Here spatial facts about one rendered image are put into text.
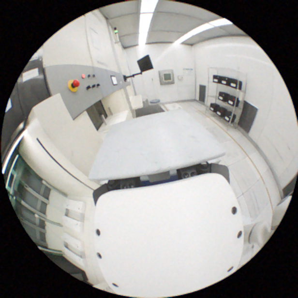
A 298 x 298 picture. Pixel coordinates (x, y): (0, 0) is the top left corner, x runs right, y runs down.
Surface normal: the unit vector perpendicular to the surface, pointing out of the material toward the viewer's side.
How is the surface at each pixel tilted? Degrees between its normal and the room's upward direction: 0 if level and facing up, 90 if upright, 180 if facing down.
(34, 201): 90
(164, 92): 90
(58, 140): 90
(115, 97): 90
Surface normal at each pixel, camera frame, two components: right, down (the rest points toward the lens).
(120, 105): 0.11, 0.69
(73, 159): 0.98, -0.21
